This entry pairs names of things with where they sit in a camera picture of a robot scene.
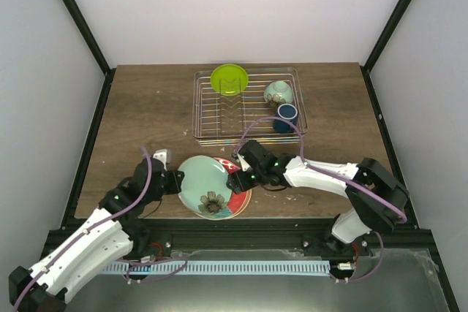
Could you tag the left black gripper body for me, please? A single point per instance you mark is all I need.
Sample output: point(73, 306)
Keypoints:
point(173, 188)

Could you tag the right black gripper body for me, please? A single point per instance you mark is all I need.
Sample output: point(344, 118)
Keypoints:
point(238, 180)

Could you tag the red rimmed plate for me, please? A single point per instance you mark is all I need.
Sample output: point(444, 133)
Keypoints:
point(237, 203)

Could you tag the pale teal floral plate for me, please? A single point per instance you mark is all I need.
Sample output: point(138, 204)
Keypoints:
point(204, 187)

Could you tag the wire dish rack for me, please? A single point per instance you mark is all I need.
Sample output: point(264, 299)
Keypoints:
point(222, 120)

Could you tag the dark blue mug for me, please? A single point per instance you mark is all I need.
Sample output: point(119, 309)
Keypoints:
point(286, 116)

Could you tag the pale green ceramic bowl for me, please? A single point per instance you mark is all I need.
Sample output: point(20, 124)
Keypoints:
point(278, 92)

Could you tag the lime green plate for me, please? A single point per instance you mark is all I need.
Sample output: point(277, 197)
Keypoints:
point(229, 79)

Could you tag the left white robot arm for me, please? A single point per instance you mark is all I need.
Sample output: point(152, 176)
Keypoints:
point(113, 230)

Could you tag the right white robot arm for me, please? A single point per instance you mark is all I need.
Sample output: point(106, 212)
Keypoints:
point(376, 196)

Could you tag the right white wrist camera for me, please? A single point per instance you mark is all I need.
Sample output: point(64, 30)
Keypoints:
point(242, 163)

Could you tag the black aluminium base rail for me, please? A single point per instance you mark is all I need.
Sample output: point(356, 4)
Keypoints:
point(305, 234)

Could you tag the light blue slotted cable duct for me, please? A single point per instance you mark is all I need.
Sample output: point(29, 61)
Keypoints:
point(275, 267)

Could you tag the left black frame post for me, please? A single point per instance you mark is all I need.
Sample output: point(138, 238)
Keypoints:
point(87, 35)

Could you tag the black frame post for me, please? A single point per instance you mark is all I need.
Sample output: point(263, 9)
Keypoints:
point(87, 35)
point(387, 32)

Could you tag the right black frame post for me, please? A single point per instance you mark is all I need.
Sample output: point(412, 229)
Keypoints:
point(387, 32)

